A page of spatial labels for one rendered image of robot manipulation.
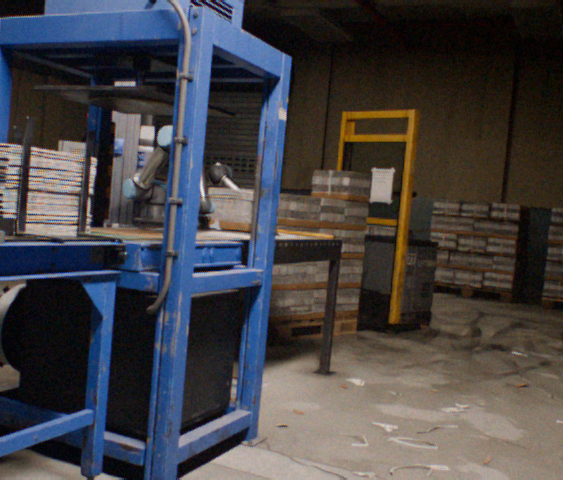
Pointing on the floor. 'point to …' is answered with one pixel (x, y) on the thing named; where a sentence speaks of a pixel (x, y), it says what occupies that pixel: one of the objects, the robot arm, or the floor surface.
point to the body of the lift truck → (377, 251)
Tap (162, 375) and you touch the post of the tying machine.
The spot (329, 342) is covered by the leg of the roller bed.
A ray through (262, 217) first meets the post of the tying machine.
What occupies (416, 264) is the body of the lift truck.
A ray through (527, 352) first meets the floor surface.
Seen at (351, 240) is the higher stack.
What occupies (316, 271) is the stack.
